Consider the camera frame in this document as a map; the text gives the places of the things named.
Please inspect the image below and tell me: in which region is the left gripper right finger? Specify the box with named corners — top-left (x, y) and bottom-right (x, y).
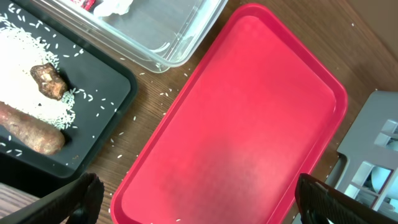
top-left (295, 173), bottom-right (397, 224)

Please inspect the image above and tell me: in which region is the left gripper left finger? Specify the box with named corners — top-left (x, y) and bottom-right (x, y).
top-left (1, 173), bottom-right (104, 224)

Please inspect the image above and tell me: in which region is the brown carrot-like food scrap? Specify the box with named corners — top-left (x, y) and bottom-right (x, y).
top-left (1, 102), bottom-right (65, 155)

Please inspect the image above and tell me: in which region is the small brown food scrap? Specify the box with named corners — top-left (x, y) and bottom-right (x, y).
top-left (30, 63), bottom-right (68, 101)

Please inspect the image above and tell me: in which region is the rice pile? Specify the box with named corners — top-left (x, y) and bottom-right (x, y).
top-left (1, 2), bottom-right (79, 134)

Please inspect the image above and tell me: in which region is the white napkin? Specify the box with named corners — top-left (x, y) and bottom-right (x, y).
top-left (93, 0), bottom-right (134, 17)

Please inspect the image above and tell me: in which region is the red snack wrapper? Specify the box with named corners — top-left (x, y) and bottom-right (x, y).
top-left (71, 0), bottom-right (96, 11)

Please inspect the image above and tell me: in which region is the grey dishwasher rack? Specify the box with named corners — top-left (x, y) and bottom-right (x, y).
top-left (326, 91), bottom-right (397, 220)

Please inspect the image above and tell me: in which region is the black waste tray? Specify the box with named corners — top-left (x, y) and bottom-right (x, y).
top-left (1, 1), bottom-right (137, 197)

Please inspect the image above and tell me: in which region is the clear plastic waste bin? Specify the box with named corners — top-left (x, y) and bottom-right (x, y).
top-left (33, 0), bottom-right (227, 73)

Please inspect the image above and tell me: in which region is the red serving tray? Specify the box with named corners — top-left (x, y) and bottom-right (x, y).
top-left (111, 4), bottom-right (348, 224)

